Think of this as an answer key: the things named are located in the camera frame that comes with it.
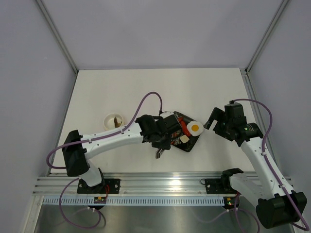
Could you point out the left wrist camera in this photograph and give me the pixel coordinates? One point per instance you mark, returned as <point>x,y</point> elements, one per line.
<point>166,114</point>

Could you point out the cream tofu block toy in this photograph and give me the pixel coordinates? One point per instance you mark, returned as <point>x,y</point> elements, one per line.
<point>184,139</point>

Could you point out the red sausage toy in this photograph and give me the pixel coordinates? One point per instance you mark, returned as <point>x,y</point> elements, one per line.
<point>184,129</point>

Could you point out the cream pink lunch box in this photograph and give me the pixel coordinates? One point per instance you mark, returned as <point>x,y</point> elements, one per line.
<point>113,121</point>

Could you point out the white slotted cable duct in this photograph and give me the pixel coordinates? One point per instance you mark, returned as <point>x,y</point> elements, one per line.
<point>134,201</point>

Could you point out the aluminium frame post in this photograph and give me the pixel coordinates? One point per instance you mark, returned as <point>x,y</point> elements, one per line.
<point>57,36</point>
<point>267,34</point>

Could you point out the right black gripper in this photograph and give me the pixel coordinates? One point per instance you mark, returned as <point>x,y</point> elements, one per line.
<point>218,115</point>

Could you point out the left aluminium frame post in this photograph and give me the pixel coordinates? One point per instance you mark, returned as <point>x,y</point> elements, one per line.
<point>57,36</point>

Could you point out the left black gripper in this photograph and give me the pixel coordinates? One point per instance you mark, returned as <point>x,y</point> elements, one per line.
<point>165,145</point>

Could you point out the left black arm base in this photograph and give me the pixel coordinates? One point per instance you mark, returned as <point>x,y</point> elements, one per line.
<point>112,186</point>

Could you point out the fried egg toy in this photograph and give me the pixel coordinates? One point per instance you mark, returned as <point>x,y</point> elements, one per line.
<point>195,128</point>

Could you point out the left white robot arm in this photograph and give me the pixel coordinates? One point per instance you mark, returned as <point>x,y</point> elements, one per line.
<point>79,149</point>

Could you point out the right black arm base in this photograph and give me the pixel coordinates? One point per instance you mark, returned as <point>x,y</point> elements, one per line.
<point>215,186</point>

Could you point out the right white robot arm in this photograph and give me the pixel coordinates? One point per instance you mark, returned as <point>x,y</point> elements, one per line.
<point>275,200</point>

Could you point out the right aluminium frame post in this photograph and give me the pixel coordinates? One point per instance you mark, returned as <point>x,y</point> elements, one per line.
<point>267,34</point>

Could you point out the metal tongs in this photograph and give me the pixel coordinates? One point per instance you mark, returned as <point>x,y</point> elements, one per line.
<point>158,153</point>

